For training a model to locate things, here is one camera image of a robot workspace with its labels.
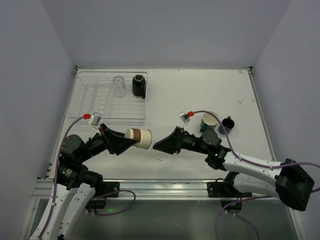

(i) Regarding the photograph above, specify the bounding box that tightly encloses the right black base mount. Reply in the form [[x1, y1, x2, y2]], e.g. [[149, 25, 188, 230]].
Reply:
[[206, 178, 242, 207]]

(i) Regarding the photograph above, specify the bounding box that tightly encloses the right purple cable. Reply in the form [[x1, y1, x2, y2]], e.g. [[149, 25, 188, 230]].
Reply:
[[187, 109, 320, 240]]

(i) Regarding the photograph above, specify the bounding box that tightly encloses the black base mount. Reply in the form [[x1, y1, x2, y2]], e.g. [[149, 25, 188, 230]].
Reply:
[[85, 181, 120, 213], [206, 178, 242, 207]]

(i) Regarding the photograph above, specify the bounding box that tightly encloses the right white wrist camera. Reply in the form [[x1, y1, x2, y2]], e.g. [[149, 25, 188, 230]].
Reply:
[[178, 111, 194, 130]]

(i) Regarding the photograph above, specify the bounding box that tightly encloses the cream brown-banded cup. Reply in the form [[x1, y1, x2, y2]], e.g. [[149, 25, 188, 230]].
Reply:
[[124, 128, 152, 150]]

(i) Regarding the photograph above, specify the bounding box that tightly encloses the teal mug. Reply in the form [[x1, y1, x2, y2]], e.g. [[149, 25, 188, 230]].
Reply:
[[199, 111, 219, 134]]

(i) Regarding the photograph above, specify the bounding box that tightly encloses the purple cable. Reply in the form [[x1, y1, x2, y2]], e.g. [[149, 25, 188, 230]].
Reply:
[[187, 109, 320, 240], [34, 113, 137, 240]]

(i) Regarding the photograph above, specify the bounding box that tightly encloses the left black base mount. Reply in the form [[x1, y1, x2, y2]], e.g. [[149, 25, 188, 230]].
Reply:
[[85, 181, 120, 213]]

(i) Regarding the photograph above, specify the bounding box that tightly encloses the black mug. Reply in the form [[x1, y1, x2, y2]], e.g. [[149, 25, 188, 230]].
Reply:
[[132, 74, 147, 99]]

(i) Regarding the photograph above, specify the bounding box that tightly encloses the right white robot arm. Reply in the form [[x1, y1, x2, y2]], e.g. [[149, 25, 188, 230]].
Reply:
[[153, 127, 315, 211]]

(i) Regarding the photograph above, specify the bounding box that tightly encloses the aluminium mounting rail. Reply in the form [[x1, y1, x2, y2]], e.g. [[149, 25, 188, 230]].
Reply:
[[32, 177, 297, 201]]

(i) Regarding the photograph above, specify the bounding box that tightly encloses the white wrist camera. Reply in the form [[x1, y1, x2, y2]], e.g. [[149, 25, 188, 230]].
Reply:
[[178, 111, 194, 130], [88, 112, 102, 133]]

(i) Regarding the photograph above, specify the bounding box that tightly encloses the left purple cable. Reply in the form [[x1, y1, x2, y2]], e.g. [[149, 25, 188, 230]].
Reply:
[[34, 113, 137, 240]]

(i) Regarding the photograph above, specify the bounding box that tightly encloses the clear glass cup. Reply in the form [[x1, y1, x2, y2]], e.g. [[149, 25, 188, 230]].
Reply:
[[112, 75, 127, 97]]

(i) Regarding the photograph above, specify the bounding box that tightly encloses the white wire dish rack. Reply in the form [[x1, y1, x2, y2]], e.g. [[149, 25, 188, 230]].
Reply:
[[66, 69, 149, 126]]

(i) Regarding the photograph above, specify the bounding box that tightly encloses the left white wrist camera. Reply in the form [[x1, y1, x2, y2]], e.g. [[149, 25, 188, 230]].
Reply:
[[88, 112, 102, 133]]

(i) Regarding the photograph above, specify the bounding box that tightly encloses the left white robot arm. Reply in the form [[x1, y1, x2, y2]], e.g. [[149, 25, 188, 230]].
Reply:
[[29, 124, 141, 240]]

